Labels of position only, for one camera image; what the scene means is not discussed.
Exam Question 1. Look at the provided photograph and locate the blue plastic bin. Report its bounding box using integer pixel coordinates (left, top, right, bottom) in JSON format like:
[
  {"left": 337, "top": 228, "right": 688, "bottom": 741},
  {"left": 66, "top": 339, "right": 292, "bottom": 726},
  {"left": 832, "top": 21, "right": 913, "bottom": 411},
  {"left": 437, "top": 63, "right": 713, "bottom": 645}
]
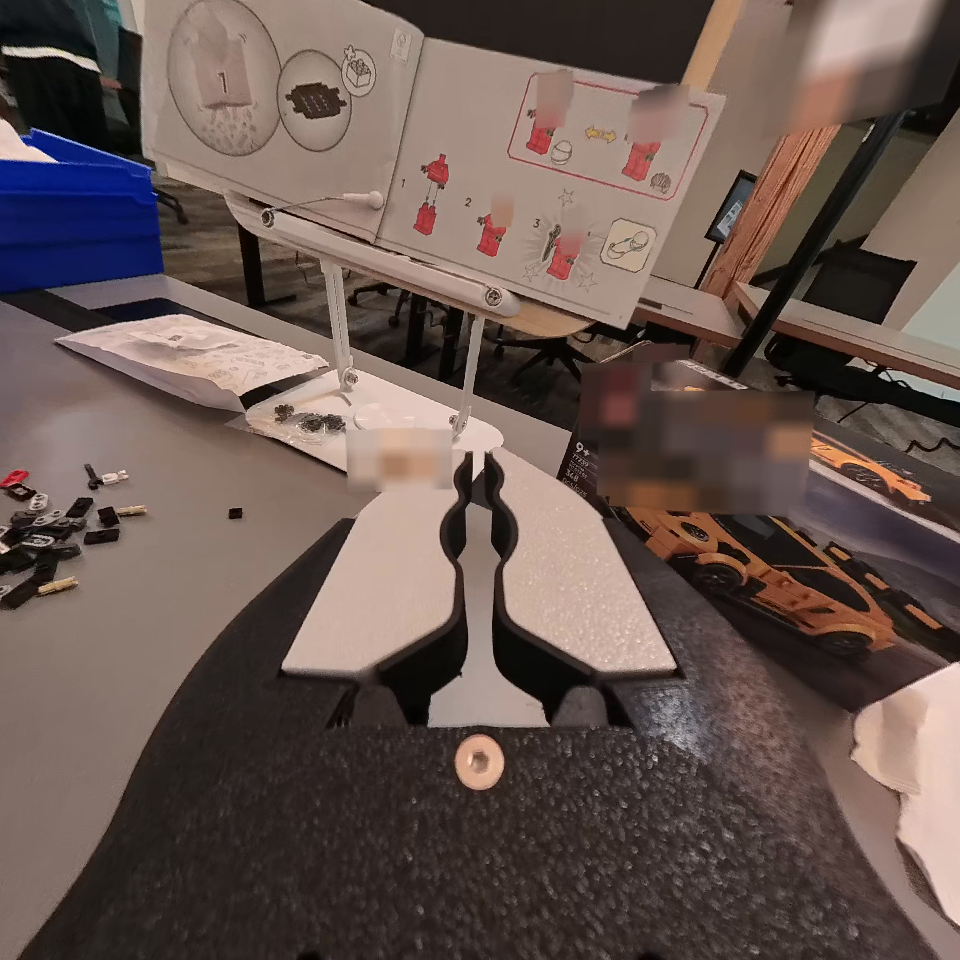
[{"left": 0, "top": 129, "right": 165, "bottom": 294}]

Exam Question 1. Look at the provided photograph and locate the black wall screen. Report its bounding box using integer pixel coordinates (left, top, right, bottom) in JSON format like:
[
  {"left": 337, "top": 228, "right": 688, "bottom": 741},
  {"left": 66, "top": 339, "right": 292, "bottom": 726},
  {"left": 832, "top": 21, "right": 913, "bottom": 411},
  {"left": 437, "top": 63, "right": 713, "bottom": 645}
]
[{"left": 705, "top": 171, "right": 759, "bottom": 245}]

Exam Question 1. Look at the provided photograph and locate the toy instruction booklet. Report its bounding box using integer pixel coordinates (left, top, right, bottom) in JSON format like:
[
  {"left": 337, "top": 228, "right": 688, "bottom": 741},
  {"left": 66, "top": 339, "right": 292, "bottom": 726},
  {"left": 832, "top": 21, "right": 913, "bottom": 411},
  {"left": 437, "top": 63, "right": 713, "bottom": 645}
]
[{"left": 142, "top": 0, "right": 727, "bottom": 330}]

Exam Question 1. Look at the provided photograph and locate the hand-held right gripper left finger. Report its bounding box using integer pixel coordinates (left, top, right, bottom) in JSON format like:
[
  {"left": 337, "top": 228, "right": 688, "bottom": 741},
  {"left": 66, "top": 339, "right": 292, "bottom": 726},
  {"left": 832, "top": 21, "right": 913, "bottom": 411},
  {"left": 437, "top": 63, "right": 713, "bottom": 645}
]
[{"left": 281, "top": 450, "right": 475, "bottom": 727}]

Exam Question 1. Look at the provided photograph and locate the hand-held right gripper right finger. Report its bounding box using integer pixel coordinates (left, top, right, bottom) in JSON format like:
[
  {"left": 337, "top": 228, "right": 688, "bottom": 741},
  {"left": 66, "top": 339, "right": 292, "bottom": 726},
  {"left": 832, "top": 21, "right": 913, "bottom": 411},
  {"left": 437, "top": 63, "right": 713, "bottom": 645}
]
[{"left": 483, "top": 447, "right": 680, "bottom": 725}]

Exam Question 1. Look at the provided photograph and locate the wooden pillar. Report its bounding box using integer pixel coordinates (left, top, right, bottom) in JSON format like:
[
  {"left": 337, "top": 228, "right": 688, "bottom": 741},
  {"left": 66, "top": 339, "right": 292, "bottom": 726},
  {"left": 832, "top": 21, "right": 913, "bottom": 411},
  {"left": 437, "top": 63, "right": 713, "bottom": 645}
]
[{"left": 697, "top": 123, "right": 841, "bottom": 361}]

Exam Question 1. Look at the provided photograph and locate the grey desk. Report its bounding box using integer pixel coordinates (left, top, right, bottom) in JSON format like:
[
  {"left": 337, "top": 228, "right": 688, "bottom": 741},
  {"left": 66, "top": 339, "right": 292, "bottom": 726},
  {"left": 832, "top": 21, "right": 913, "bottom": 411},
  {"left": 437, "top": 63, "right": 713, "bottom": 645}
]
[{"left": 0, "top": 273, "right": 960, "bottom": 960}]

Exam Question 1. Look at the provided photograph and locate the pile of small toy bricks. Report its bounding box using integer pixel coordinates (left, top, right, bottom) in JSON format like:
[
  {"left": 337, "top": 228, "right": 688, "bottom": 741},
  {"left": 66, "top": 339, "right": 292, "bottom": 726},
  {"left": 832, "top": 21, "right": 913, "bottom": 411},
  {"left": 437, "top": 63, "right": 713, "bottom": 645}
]
[{"left": 0, "top": 463, "right": 245, "bottom": 610}]

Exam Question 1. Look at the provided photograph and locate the black slanted pole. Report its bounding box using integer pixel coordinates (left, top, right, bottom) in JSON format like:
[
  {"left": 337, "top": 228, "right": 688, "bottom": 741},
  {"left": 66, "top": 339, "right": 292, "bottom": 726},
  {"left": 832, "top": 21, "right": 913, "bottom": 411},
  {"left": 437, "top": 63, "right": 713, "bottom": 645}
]
[{"left": 723, "top": 112, "right": 912, "bottom": 376}]

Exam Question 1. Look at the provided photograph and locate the black toy car box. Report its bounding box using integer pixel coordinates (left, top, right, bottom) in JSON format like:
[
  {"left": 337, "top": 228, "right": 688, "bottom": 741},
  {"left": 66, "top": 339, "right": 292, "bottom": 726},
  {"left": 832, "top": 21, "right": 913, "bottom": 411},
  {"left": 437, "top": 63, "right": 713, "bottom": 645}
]
[{"left": 558, "top": 360, "right": 960, "bottom": 710}]

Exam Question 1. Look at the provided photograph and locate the black flat panel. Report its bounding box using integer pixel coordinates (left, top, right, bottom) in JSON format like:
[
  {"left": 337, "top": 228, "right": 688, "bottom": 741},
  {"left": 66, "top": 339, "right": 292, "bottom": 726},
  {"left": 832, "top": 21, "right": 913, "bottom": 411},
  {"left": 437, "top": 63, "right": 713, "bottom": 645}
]
[{"left": 360, "top": 0, "right": 721, "bottom": 99}]

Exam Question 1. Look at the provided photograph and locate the white and wood book stand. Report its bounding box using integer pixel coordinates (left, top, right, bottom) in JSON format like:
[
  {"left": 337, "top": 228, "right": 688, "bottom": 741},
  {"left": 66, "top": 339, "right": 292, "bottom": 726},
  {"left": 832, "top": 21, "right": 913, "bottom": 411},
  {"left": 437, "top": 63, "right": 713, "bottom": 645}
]
[{"left": 225, "top": 191, "right": 601, "bottom": 474}]

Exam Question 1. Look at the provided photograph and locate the grey top table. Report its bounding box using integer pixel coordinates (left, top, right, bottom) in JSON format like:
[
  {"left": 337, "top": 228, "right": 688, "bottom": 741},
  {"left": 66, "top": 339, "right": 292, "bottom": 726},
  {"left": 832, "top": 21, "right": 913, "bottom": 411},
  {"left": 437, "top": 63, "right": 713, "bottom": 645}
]
[{"left": 731, "top": 281, "right": 960, "bottom": 391}]

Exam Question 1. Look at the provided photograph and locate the clear bag of small parts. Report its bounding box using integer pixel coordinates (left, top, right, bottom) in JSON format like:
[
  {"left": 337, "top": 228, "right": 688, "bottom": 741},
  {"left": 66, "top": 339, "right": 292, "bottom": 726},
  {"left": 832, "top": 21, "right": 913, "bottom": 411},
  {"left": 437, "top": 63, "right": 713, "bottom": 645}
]
[{"left": 243, "top": 401, "right": 354, "bottom": 451}]

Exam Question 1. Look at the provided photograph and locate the black office chair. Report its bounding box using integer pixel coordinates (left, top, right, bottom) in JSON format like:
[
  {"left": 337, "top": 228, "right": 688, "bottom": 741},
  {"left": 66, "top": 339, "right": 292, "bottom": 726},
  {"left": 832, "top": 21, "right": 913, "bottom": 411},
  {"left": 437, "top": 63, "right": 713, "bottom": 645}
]
[
  {"left": 495, "top": 322, "right": 597, "bottom": 385},
  {"left": 765, "top": 247, "right": 918, "bottom": 376}
]

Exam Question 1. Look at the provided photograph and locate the white printed paper bag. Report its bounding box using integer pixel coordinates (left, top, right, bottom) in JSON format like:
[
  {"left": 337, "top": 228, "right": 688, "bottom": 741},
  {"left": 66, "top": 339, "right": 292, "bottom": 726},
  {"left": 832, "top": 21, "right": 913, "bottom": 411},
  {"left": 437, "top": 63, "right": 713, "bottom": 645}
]
[
  {"left": 56, "top": 315, "right": 331, "bottom": 414},
  {"left": 0, "top": 120, "right": 57, "bottom": 165},
  {"left": 851, "top": 663, "right": 960, "bottom": 912}
]

